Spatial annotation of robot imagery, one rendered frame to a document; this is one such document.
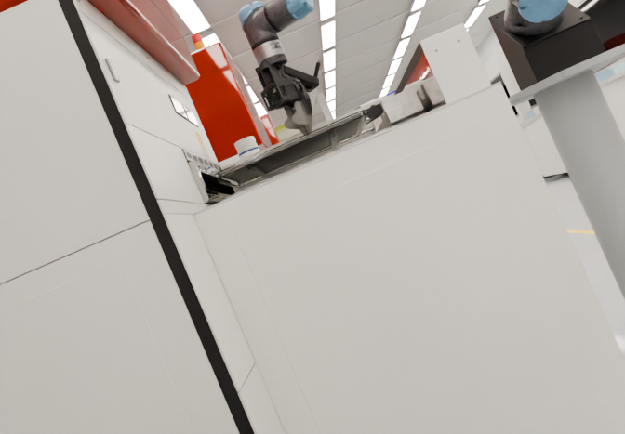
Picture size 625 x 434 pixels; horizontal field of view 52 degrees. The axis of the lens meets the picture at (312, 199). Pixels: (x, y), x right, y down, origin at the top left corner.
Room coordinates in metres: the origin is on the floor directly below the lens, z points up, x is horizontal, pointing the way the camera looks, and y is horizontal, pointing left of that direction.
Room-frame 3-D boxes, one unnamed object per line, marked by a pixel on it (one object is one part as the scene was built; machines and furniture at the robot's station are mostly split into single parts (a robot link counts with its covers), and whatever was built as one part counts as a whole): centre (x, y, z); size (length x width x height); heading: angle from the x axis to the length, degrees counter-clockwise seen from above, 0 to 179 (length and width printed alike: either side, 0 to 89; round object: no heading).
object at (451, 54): (1.53, -0.37, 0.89); 0.55 x 0.09 x 0.14; 179
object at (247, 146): (2.11, 0.13, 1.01); 0.07 x 0.07 x 0.10
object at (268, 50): (1.64, -0.05, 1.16); 0.08 x 0.08 x 0.05
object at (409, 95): (1.46, -0.27, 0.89); 0.08 x 0.03 x 0.03; 89
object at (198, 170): (1.59, 0.20, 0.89); 0.44 x 0.02 x 0.10; 179
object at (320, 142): (1.60, -0.01, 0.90); 0.34 x 0.34 x 0.01; 89
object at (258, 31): (1.64, -0.05, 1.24); 0.09 x 0.08 x 0.11; 64
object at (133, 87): (1.42, 0.22, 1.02); 0.81 x 0.03 x 0.40; 179
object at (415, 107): (1.62, -0.27, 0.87); 0.36 x 0.08 x 0.03; 179
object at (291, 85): (1.63, -0.04, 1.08); 0.09 x 0.08 x 0.12; 131
